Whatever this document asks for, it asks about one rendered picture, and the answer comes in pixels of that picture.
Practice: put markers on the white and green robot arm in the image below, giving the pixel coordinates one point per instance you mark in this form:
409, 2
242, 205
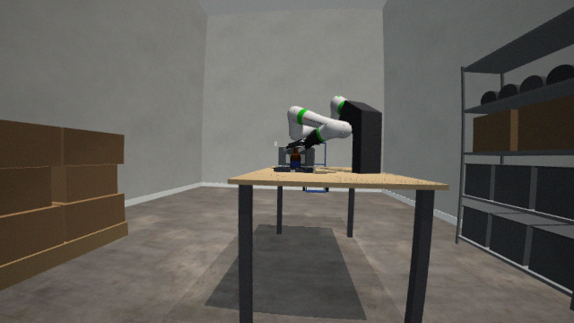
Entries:
303, 122

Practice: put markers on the brown bottle with blue label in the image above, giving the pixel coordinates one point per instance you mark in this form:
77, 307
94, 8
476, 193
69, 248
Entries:
295, 160

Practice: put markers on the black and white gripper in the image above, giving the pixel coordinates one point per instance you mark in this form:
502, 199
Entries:
307, 142

